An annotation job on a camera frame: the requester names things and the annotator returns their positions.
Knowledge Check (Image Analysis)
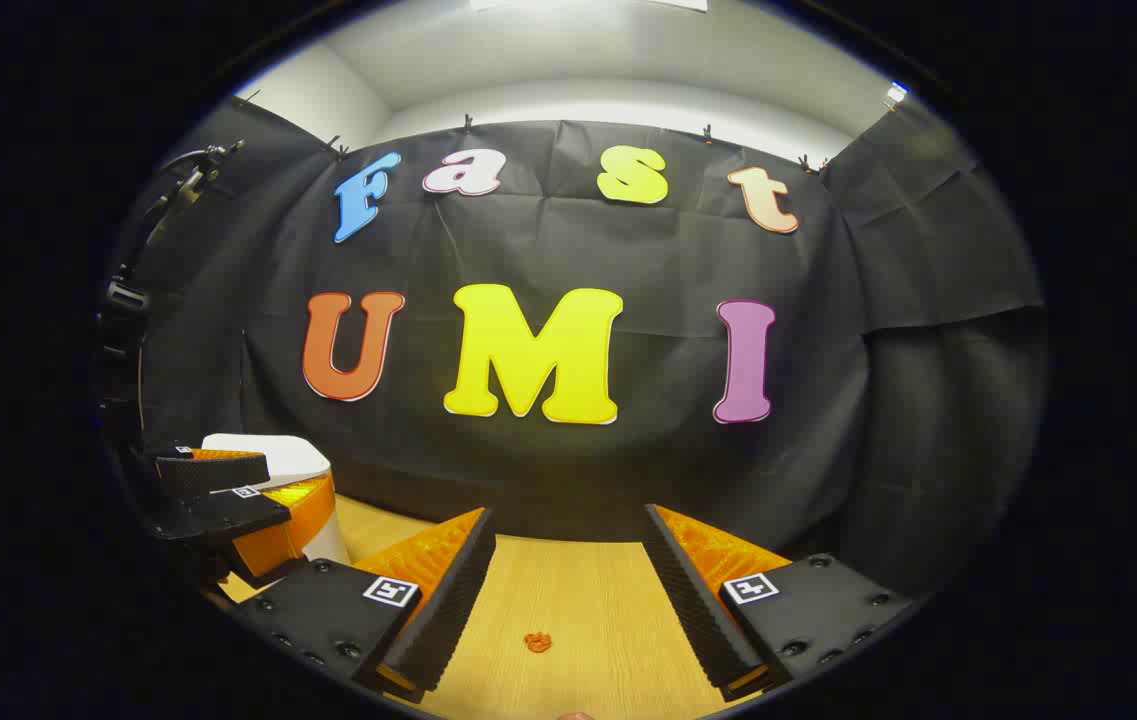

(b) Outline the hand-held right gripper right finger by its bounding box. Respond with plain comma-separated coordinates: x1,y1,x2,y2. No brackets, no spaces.
641,504,921,702

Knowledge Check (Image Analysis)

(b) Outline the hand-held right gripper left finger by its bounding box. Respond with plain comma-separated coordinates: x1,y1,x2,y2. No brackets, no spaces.
228,507,497,703

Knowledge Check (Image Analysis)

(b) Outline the white desktop garbage bin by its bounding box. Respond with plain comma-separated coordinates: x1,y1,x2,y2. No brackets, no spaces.
201,433,351,567

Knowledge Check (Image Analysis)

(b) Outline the wooden desktop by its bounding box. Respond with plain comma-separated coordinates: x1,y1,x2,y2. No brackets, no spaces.
218,495,799,720

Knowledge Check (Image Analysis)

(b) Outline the black backdrop cloth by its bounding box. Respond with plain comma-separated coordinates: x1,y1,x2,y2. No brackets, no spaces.
93,95,1049,601

